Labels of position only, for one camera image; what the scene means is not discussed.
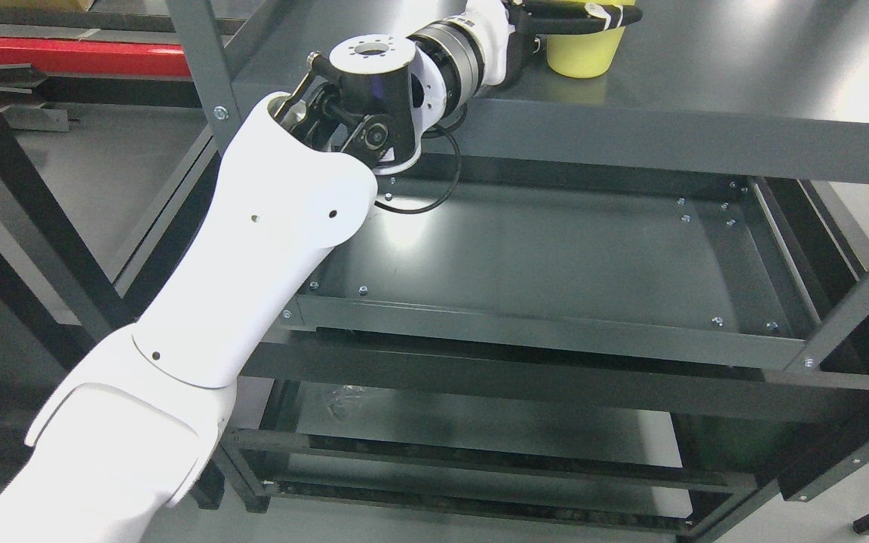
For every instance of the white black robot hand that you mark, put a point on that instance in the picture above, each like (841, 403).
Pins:
(548, 23)

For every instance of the yellow plastic cup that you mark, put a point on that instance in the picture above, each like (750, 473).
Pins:
(587, 34)

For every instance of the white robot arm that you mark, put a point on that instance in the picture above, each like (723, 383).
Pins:
(132, 427)

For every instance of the dark grey metal shelf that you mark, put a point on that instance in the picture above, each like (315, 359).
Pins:
(656, 238)

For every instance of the red metal beam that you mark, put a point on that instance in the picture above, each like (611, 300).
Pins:
(95, 57)

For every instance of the black metal rack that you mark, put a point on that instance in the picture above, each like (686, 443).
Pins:
(32, 216)

